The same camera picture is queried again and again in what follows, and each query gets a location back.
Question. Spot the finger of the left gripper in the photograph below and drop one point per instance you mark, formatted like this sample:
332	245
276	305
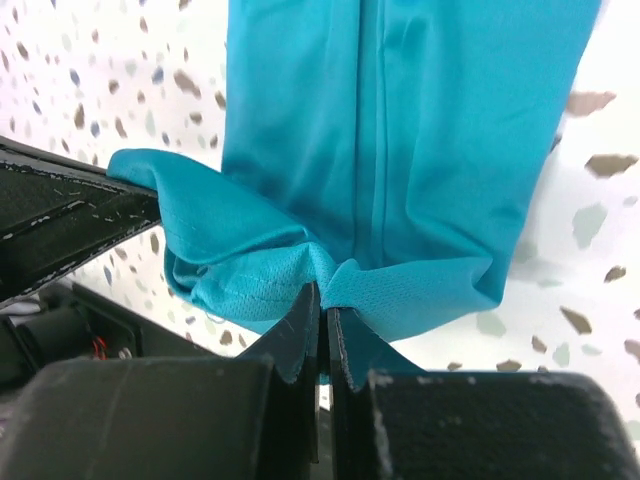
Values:
57	214

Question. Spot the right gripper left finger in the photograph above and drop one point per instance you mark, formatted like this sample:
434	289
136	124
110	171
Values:
254	416

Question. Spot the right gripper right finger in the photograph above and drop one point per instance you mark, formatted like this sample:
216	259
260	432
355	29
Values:
394	420

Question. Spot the teal t-shirt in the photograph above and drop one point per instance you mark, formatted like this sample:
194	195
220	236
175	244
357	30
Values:
386	151

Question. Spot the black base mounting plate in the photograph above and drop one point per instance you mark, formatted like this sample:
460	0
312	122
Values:
65	322

